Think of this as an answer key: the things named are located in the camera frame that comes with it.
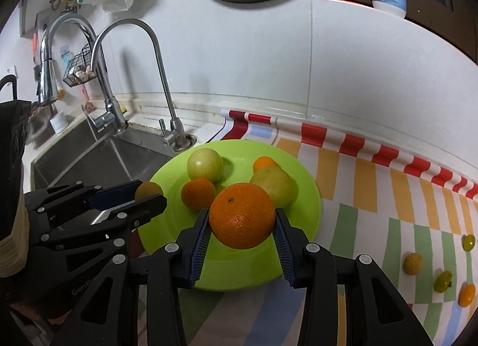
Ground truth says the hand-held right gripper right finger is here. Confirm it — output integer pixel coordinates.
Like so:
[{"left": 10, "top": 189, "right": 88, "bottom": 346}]
[{"left": 274, "top": 209, "right": 436, "bottom": 346}]

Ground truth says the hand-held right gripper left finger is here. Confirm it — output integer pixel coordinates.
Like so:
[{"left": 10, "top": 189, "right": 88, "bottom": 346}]
[{"left": 48, "top": 209, "right": 210, "bottom": 346}]

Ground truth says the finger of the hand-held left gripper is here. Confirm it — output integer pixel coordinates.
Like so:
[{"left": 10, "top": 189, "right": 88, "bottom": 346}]
[
  {"left": 35, "top": 194, "right": 168, "bottom": 247},
  {"left": 24, "top": 180, "right": 145, "bottom": 217}
]

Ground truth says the tan longan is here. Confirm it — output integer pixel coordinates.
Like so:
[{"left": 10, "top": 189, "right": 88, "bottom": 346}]
[
  {"left": 134, "top": 181, "right": 164, "bottom": 203},
  {"left": 402, "top": 253, "right": 424, "bottom": 276}
]

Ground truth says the green plate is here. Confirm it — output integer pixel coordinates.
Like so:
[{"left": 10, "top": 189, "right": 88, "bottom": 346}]
[{"left": 137, "top": 139, "right": 322, "bottom": 291}]

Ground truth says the large orange mandarin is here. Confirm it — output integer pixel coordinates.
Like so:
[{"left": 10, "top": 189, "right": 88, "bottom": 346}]
[
  {"left": 209, "top": 182, "right": 276, "bottom": 250},
  {"left": 181, "top": 177, "right": 217, "bottom": 210}
]

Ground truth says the yellow-green apple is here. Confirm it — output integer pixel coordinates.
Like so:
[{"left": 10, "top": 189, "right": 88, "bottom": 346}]
[
  {"left": 187, "top": 148, "right": 224, "bottom": 183},
  {"left": 249, "top": 167, "right": 295, "bottom": 208}
]

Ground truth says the small orange mandarin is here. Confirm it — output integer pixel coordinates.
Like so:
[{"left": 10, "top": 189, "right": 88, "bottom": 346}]
[
  {"left": 253, "top": 156, "right": 279, "bottom": 174},
  {"left": 458, "top": 283, "right": 477, "bottom": 308}
]

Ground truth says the stainless steel sink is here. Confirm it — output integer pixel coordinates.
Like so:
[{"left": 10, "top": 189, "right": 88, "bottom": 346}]
[{"left": 30, "top": 127, "right": 180, "bottom": 193}]

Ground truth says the small white cup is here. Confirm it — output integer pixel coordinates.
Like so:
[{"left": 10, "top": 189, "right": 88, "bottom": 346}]
[{"left": 49, "top": 110, "right": 68, "bottom": 134}]

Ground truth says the striped tablecloth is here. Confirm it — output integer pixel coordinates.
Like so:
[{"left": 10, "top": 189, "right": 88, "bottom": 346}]
[{"left": 179, "top": 109, "right": 478, "bottom": 346}]

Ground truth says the chrome gooseneck faucet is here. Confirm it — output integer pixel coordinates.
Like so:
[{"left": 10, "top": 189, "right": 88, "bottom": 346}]
[{"left": 90, "top": 18, "right": 190, "bottom": 153}]

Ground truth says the chrome pull-down faucet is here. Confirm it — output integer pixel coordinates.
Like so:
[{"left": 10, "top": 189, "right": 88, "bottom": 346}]
[{"left": 37, "top": 13, "right": 128, "bottom": 135}]

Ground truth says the black wire basket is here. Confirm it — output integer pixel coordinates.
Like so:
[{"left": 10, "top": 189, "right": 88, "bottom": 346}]
[{"left": 62, "top": 43, "right": 99, "bottom": 87}]

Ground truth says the dark brown window frame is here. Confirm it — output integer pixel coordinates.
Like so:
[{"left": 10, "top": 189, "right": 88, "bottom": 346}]
[{"left": 317, "top": 0, "right": 468, "bottom": 56}]

